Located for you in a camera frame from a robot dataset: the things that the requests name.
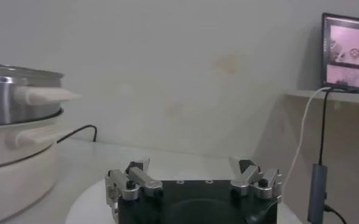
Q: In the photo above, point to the white side desk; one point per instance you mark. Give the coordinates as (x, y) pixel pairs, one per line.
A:
(350, 98)

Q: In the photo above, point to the grey usb hub adapter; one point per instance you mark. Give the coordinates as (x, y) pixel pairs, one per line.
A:
(317, 191)

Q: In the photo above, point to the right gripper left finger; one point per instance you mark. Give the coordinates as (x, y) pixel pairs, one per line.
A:
(145, 181)

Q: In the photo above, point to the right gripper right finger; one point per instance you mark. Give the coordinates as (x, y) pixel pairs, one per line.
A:
(246, 181)

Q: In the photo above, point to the black laptop with lit screen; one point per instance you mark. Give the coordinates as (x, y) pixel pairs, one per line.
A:
(350, 45)

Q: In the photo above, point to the cream electric cooker pot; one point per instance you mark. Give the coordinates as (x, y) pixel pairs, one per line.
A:
(14, 182)

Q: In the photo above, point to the white round plate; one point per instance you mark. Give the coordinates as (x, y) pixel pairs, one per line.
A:
(87, 210)

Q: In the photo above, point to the stainless steel steamer basket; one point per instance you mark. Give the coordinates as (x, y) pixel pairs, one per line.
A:
(2, 100)

